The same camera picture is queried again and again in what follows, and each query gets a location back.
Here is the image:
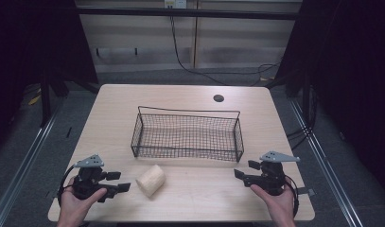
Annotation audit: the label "black horizontal frame bar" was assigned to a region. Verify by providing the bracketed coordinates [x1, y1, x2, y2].
[76, 7, 302, 21]

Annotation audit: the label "grey tape strip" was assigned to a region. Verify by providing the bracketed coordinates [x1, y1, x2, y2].
[295, 186, 317, 197]

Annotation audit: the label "black wall cable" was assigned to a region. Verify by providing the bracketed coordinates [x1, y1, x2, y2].
[169, 15, 282, 87]

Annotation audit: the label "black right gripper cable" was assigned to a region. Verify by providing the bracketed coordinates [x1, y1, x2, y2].
[284, 175, 300, 219]

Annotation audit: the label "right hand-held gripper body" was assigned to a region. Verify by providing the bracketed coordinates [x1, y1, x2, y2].
[243, 150, 302, 197]

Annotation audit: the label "black metal stand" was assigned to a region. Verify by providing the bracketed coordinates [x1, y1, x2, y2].
[39, 70, 53, 128]

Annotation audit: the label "white wall outlet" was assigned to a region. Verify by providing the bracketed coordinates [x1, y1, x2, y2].
[164, 0, 188, 9]

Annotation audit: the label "person's left hand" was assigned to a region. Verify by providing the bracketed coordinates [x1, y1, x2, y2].
[56, 175, 108, 227]

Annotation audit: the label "black floor cables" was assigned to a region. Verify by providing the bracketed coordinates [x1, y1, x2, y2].
[286, 84, 319, 151]

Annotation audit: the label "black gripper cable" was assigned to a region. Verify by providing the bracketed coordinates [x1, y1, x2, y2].
[57, 165, 77, 201]
[284, 175, 300, 219]

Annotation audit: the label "black wire mesh basket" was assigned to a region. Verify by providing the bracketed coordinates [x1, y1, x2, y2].
[130, 105, 245, 164]

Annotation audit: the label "beige cylindrical block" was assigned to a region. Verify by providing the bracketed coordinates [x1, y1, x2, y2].
[135, 164, 167, 199]

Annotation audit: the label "black curtain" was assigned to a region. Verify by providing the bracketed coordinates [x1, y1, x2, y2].
[0, 0, 99, 152]
[274, 0, 385, 193]

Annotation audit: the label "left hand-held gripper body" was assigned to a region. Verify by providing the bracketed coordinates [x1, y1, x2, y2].
[72, 153, 109, 201]

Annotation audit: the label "yellow floor tape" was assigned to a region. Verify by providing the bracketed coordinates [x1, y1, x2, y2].
[27, 89, 43, 106]

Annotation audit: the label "metal floor rail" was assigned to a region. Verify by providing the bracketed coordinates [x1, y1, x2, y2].
[288, 97, 366, 227]
[0, 102, 65, 227]

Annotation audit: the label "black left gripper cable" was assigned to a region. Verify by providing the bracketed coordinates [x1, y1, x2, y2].
[57, 165, 77, 201]

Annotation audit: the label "person's right hand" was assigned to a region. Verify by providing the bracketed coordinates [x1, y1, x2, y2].
[250, 183, 298, 227]

